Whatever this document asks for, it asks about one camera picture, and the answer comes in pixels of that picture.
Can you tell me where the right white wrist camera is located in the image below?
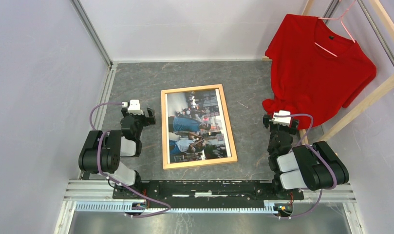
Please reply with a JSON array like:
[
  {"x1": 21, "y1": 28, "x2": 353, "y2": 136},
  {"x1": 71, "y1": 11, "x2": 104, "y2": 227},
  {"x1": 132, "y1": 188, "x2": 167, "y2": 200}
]
[{"x1": 270, "y1": 110, "x2": 292, "y2": 127}]

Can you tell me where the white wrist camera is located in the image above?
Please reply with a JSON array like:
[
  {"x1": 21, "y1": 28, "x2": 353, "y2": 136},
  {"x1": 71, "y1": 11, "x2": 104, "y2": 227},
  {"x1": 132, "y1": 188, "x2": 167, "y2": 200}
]
[
  {"x1": 270, "y1": 110, "x2": 292, "y2": 127},
  {"x1": 122, "y1": 99, "x2": 144, "y2": 116}
]

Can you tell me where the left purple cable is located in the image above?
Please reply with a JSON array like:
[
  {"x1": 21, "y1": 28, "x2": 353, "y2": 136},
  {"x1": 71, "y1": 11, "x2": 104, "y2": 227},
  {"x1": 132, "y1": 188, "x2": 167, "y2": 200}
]
[{"x1": 89, "y1": 102, "x2": 172, "y2": 219}]

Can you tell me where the wooden clothes rack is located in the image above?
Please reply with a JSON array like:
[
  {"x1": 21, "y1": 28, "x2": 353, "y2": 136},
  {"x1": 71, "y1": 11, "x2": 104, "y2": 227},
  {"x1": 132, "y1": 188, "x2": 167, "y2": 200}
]
[{"x1": 262, "y1": 0, "x2": 394, "y2": 146}]

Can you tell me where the red t-shirt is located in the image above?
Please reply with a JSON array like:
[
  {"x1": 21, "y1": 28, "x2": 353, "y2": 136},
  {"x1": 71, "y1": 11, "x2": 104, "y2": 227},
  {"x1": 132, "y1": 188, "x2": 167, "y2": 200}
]
[{"x1": 262, "y1": 14, "x2": 377, "y2": 129}]

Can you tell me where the pink clothes hanger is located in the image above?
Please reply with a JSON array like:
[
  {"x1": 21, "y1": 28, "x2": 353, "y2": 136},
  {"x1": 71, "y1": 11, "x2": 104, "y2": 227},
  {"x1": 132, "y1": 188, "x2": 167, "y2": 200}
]
[{"x1": 314, "y1": 0, "x2": 357, "y2": 58}]

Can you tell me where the wooden picture frame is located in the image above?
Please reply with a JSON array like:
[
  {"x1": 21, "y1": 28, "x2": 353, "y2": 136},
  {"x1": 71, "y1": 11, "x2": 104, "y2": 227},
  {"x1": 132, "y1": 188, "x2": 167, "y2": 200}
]
[{"x1": 160, "y1": 84, "x2": 238, "y2": 171}]

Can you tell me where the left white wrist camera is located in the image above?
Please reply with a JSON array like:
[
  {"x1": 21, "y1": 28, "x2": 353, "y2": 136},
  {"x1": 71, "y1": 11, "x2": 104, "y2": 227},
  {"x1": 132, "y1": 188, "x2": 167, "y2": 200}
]
[{"x1": 122, "y1": 99, "x2": 144, "y2": 116}]

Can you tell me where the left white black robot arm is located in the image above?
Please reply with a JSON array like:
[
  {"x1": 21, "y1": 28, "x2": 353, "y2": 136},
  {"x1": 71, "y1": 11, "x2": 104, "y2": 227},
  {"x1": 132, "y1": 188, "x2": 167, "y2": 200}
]
[{"x1": 78, "y1": 107, "x2": 156, "y2": 199}]

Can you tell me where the photo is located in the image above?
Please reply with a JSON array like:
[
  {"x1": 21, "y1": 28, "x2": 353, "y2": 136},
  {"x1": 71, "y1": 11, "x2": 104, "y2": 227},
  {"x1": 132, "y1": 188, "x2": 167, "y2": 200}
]
[{"x1": 166, "y1": 89, "x2": 233, "y2": 164}]

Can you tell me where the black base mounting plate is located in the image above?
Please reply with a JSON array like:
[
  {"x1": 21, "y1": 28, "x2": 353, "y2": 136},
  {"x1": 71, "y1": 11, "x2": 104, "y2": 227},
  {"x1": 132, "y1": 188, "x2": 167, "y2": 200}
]
[{"x1": 112, "y1": 180, "x2": 304, "y2": 209}]

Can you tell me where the metal corner post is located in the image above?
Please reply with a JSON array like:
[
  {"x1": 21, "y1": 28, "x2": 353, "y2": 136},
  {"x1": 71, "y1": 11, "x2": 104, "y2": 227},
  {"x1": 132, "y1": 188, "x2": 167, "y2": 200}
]
[{"x1": 70, "y1": 0, "x2": 113, "y2": 67}]

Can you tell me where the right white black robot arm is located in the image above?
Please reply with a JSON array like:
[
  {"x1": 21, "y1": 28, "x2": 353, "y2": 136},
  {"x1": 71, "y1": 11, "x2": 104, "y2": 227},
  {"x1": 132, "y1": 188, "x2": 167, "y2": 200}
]
[{"x1": 263, "y1": 111, "x2": 350, "y2": 199}]

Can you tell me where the aluminium rail frame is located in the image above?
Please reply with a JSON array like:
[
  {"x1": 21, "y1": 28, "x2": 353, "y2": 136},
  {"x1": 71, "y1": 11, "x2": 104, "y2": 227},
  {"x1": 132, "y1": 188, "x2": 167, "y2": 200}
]
[{"x1": 54, "y1": 180, "x2": 366, "y2": 234}]

